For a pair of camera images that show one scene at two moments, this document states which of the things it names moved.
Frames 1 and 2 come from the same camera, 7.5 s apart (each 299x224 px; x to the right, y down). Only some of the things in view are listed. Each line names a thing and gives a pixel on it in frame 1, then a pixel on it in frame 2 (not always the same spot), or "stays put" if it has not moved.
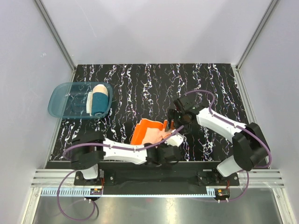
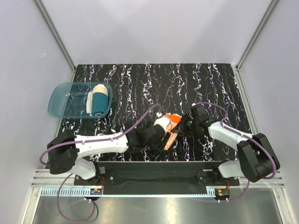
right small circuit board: (223, 192) stays put
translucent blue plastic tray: (68, 100) stays put
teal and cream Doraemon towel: (97, 100) stays put
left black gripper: (168, 151) to (156, 135)
